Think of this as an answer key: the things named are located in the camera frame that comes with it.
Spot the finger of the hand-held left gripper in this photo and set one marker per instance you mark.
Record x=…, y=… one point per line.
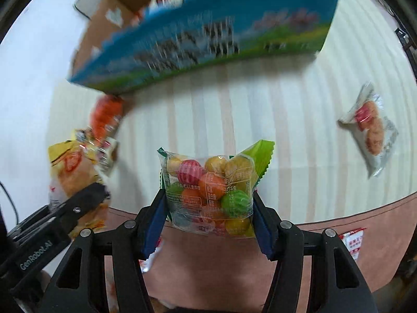
x=81, y=202

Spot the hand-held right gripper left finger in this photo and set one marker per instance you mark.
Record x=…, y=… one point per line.
x=154, y=228

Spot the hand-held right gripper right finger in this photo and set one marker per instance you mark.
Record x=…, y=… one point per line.
x=260, y=225

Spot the yellow snack bag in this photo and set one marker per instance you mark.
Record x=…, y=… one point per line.
x=70, y=169

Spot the clear fruit candy bag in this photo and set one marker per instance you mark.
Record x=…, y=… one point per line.
x=208, y=186

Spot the orange chip packet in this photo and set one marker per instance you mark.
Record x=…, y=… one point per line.
x=106, y=117

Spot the cardboard box with blue print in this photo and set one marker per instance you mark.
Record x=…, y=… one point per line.
x=195, y=45

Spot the white red-edged snack packet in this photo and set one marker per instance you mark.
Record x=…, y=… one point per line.
x=148, y=265

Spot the colourful crinkled snack packet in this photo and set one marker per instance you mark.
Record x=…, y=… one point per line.
x=89, y=143

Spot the red white striped snack packet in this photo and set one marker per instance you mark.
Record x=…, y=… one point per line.
x=353, y=243

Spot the cream striped bedsheet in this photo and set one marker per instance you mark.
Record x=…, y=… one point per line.
x=293, y=120

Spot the clear pastry packet red label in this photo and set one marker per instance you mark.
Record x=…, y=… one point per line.
x=371, y=127

